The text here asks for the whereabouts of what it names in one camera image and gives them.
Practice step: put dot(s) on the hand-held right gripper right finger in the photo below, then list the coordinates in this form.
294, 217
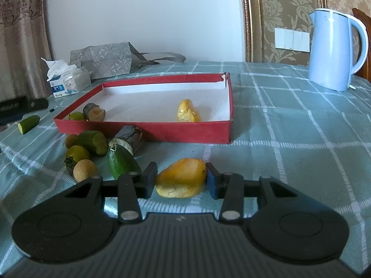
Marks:
213, 183

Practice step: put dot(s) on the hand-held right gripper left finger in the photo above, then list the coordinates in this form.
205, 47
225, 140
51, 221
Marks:
149, 181

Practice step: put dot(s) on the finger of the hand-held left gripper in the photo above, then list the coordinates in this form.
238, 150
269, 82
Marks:
37, 104

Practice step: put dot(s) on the brown longan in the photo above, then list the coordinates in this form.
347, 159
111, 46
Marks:
84, 170
71, 140

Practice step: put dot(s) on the red shallow cardboard box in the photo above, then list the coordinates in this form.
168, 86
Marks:
162, 131

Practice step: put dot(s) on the green persimmon with calyx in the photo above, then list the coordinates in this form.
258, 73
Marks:
76, 154

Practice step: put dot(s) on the small green cucumber piece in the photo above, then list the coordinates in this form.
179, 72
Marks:
29, 124

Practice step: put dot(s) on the tissue pack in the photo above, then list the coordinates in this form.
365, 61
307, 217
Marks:
69, 81

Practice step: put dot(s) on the small green round fruit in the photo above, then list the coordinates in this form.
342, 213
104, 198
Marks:
76, 116

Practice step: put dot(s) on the beige patterned curtain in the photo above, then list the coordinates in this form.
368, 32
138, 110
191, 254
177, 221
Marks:
20, 40

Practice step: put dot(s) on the grey patterned tote bag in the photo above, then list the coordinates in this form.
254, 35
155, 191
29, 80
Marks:
107, 59

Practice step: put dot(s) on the green checked tablecloth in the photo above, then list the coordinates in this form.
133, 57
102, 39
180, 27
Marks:
289, 127

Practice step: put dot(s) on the light blue electric kettle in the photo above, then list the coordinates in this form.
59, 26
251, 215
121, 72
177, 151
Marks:
330, 52

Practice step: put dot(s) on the white wall switch panel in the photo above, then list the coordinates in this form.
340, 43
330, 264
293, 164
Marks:
292, 40

